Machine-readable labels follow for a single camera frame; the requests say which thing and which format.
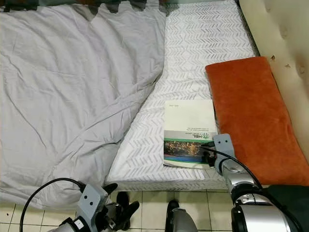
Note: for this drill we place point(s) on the white book with city photo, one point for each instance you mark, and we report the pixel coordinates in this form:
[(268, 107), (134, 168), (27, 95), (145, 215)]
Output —
[(188, 121)]

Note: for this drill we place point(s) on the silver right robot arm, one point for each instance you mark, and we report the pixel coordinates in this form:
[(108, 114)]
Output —
[(251, 208)]

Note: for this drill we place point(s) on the orange velvet pillow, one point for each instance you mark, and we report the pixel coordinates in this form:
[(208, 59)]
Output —
[(253, 116)]

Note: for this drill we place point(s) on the robot right leg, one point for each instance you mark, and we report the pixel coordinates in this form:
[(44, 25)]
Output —
[(188, 222)]

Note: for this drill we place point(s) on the dark green cloth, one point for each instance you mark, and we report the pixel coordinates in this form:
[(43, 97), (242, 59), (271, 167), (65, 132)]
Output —
[(289, 203)]

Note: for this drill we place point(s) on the grey crumpled duvet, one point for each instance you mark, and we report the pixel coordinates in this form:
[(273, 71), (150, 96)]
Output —
[(72, 92)]

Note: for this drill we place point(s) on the white chevron pattern bed sheet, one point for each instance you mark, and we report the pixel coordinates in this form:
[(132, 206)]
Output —
[(198, 48)]

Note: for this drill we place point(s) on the cream tufted headboard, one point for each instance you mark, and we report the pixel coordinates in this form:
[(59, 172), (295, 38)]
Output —
[(280, 38)]

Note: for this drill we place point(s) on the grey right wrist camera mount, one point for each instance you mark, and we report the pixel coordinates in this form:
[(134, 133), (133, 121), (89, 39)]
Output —
[(224, 145)]

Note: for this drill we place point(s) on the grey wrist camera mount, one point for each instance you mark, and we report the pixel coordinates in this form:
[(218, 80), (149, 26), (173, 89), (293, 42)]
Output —
[(92, 203), (224, 145)]

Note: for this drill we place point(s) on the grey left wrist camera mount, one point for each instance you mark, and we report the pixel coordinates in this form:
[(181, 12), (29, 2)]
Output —
[(92, 203)]

